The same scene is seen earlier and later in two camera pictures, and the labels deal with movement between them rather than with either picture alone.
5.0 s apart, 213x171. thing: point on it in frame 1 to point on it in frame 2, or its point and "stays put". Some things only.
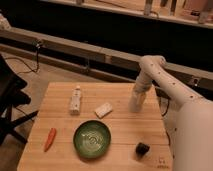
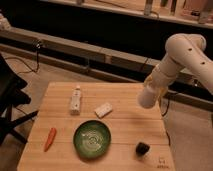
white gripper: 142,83 to 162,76
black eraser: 141,149 stays put
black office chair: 11,96 stays put
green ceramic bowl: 92,138 stays put
